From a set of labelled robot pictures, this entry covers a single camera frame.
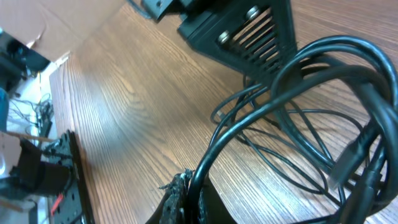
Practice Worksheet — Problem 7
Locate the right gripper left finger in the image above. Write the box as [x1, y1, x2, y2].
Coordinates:
[146, 169, 192, 224]

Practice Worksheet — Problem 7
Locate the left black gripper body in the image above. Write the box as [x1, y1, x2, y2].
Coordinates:
[141, 0, 202, 21]

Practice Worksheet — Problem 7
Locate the background desk clutter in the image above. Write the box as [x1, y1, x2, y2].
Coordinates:
[0, 27, 75, 224]

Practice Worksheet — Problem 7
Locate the black usb cable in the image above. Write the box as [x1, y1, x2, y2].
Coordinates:
[186, 35, 398, 224]

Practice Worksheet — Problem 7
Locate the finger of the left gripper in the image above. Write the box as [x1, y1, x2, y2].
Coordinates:
[178, 0, 297, 84]

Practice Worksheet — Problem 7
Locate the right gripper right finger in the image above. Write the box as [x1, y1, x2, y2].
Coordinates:
[197, 177, 236, 224]

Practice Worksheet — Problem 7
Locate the brown cardboard box wall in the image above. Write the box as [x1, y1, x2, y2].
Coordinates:
[1, 0, 126, 62]

